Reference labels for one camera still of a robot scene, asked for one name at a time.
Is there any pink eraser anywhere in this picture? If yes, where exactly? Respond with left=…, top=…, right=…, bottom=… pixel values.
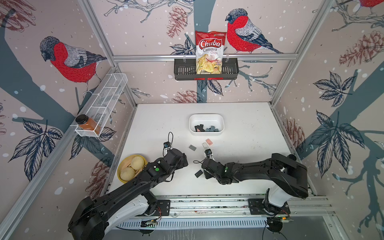
left=206, top=139, right=213, bottom=146

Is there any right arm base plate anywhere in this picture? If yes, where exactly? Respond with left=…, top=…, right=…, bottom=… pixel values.
left=248, top=199, right=291, bottom=216

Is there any grey eraser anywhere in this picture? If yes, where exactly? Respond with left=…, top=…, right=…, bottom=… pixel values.
left=189, top=145, right=197, bottom=151

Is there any clear acrylic wall shelf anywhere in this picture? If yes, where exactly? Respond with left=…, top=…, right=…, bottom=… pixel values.
left=75, top=73, right=128, bottom=138

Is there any round bread bun lower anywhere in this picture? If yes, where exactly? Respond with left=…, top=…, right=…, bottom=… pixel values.
left=120, top=167, right=136, bottom=182

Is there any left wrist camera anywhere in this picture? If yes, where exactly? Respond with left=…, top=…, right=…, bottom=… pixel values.
left=164, top=142, right=172, bottom=150

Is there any black wire wall basket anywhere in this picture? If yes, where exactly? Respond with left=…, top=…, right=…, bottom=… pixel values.
left=174, top=57, right=239, bottom=81

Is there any clear jar black lid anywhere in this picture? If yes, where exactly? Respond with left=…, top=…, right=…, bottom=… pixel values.
left=288, top=154, right=297, bottom=161

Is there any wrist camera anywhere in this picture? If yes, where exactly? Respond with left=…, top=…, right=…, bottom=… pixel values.
left=164, top=142, right=172, bottom=150
left=205, top=149, right=212, bottom=157

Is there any black eraser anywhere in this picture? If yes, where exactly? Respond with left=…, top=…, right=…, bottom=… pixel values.
left=195, top=170, right=203, bottom=178
left=195, top=125, right=205, bottom=132

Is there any orange spice jar black lid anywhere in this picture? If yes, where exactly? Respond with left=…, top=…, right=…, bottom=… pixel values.
left=75, top=114, right=101, bottom=135

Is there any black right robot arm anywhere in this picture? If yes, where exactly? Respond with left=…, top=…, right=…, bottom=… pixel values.
left=200, top=150, right=309, bottom=216

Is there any Chuba cassava chips bag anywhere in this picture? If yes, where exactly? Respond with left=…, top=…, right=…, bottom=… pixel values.
left=195, top=31, right=227, bottom=74

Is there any round bread bun upper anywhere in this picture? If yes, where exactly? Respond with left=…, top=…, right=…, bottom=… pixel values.
left=131, top=156, right=146, bottom=171

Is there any round bread bun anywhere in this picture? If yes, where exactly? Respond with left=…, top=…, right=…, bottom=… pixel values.
left=120, top=167, right=136, bottom=182
left=131, top=156, right=146, bottom=171

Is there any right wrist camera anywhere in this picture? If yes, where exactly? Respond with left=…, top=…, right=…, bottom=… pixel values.
left=205, top=149, right=212, bottom=157

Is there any black eraser bottom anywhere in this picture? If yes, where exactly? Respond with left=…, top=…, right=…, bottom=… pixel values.
left=195, top=170, right=203, bottom=178

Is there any white storage box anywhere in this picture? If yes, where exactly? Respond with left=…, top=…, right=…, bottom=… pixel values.
left=189, top=114, right=225, bottom=136

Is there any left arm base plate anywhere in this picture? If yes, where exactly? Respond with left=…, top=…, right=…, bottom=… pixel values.
left=138, top=200, right=171, bottom=218

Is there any white eraser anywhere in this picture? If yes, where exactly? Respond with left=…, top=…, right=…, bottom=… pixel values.
left=202, top=143, right=209, bottom=150

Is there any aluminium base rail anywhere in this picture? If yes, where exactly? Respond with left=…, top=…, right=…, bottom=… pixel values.
left=157, top=194, right=336, bottom=218

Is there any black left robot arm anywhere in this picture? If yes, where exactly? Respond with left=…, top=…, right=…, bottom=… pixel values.
left=68, top=149, right=188, bottom=240

